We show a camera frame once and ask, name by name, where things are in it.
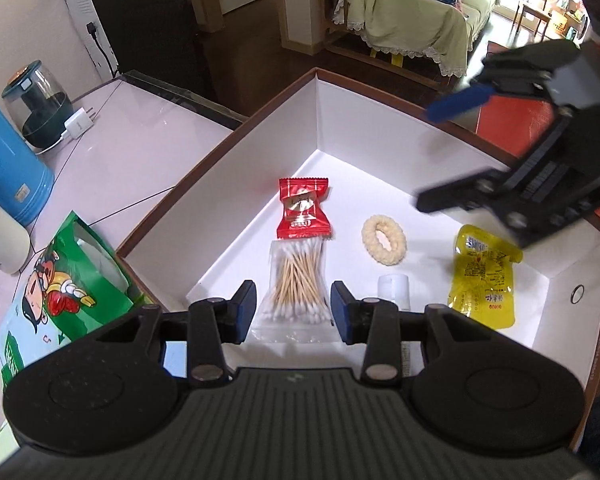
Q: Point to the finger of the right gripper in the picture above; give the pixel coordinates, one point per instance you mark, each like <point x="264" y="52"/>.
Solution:
<point x="457" y="103"/>
<point x="468" y="192"/>

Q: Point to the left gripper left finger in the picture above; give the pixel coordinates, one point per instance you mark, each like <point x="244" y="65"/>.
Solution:
<point x="212" y="322"/>

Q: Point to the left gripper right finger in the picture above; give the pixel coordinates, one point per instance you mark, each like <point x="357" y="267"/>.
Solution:
<point x="375" y="323"/>

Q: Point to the white tube bottle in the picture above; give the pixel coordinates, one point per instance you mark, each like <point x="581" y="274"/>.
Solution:
<point x="396" y="288"/>

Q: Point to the bag of cotton swabs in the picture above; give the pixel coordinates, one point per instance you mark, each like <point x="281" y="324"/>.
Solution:
<point x="295" y="308"/>

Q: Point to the large brown white box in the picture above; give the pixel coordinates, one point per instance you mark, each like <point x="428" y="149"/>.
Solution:
<point x="214" y="230"/>

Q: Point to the yellow snack pouch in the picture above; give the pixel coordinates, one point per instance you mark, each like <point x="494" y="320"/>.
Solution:
<point x="483" y="277"/>

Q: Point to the sofa with green cover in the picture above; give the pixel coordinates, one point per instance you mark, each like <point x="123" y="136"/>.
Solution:
<point x="443" y="30"/>

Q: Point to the wooden chair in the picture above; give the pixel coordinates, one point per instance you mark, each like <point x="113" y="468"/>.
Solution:
<point x="536" y="9"/>

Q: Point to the red candy packet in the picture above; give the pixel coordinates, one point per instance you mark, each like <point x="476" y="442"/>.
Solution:
<point x="303" y="215"/>

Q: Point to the green blue snack bag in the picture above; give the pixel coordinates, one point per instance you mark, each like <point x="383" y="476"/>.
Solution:
<point x="73" y="287"/>

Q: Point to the white ceramic mug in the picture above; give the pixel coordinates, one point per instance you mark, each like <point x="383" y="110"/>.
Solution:
<point x="14" y="244"/>

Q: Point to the white power adapter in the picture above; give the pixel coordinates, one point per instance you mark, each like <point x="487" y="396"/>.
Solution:
<point x="79" y="123"/>

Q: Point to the blue thermos flask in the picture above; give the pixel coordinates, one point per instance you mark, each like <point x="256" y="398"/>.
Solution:
<point x="25" y="181"/>

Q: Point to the black refrigerator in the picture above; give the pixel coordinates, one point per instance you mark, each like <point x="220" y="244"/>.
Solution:
<point x="157" y="38"/>

